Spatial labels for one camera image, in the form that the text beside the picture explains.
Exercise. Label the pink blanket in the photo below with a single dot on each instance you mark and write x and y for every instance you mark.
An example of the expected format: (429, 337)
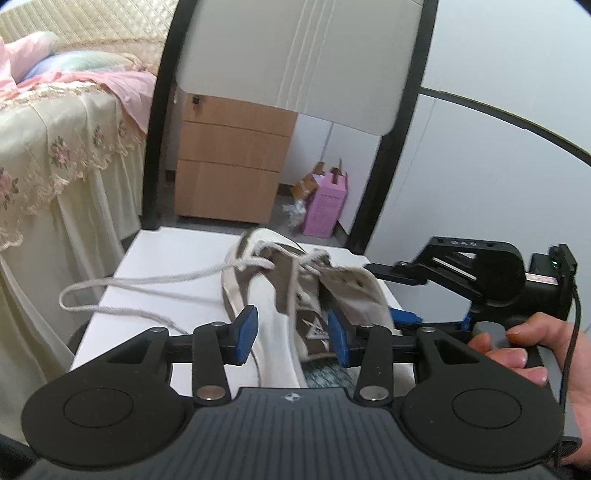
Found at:
(134, 87)

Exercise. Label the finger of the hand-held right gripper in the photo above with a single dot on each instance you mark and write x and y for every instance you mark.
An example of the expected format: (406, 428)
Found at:
(397, 273)
(406, 317)

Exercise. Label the person's right hand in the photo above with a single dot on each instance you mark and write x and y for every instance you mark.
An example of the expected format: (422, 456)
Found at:
(577, 378)

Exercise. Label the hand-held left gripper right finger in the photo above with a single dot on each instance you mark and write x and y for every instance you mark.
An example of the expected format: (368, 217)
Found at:
(336, 338)

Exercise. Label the pink cardboard box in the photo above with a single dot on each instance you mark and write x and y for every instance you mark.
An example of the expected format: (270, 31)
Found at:
(323, 207)

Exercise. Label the wooden drawer cabinet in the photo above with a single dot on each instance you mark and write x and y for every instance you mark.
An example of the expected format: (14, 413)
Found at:
(231, 184)

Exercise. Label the white chair with black frame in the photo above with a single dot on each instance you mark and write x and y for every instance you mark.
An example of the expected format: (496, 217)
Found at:
(300, 60)

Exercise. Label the white shoelace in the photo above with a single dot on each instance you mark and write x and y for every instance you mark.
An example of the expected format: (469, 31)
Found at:
(251, 262)

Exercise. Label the bed with floral cream bedspread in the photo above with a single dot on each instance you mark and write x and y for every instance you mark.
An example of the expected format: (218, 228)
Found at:
(46, 152)

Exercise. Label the pastel pillow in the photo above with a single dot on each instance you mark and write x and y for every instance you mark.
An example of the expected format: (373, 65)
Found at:
(78, 64)

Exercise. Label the clear plastic bag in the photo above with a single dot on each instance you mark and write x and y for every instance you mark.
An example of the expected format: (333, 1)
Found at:
(295, 213)

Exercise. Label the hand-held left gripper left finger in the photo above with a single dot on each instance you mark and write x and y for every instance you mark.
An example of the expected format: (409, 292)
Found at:
(247, 333)

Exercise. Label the white and brown shoe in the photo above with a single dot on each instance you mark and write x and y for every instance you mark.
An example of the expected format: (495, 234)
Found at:
(272, 323)

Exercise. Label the brown cardboard box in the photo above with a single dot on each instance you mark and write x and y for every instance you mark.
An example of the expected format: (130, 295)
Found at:
(304, 187)

